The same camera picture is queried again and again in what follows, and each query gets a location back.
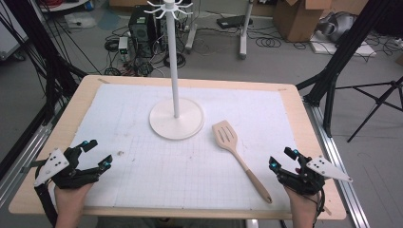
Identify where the flat black device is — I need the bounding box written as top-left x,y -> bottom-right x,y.
216,14 -> 254,30

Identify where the white rack stand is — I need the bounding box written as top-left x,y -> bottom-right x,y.
144,0 -> 205,142

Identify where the white stand leg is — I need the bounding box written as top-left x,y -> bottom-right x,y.
239,0 -> 255,61
184,22 -> 199,53

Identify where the person's right hand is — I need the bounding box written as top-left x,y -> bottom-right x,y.
283,186 -> 321,221

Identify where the white grid mat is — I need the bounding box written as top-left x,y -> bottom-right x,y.
69,83 -> 299,212

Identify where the black computer tower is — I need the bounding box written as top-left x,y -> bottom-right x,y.
127,5 -> 157,59

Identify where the grey rounded appliance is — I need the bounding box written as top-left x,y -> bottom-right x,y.
316,10 -> 358,44

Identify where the person's left hand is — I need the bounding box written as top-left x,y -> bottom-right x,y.
53,182 -> 95,220

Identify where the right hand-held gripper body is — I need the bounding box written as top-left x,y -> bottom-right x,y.
277,155 -> 354,196

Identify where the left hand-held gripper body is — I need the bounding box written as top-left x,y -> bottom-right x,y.
33,146 -> 103,190

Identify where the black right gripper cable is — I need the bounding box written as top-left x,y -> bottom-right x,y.
313,188 -> 328,224

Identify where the coiled black cable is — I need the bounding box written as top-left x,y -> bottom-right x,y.
254,36 -> 283,49

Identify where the white flat board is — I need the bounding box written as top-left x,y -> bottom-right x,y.
309,30 -> 378,59

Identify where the aluminium rail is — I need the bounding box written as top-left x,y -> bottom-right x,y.
303,100 -> 371,228
0,122 -> 54,208

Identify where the brown cardboard box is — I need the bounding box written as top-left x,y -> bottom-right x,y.
273,0 -> 333,44

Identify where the black tripod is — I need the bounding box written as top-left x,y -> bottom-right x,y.
335,75 -> 403,143

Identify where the wooden slotted spatula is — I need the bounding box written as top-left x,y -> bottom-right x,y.
211,120 -> 274,204

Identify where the small white power box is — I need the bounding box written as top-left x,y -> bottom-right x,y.
117,36 -> 129,55

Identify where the black frame post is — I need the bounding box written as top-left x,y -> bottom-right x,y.
295,0 -> 394,138
2,0 -> 89,125

